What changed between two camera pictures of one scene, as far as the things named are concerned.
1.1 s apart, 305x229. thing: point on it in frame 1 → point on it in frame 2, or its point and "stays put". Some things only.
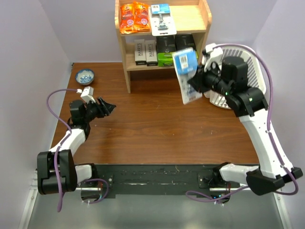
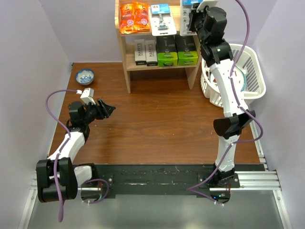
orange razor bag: x=141 y=22 stays put
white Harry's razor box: x=151 y=53 stays put
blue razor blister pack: x=185 y=61 → x=186 y=6
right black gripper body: x=213 y=81 → x=199 y=19
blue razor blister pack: x=161 y=20 stays put
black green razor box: x=185 y=40 stays put
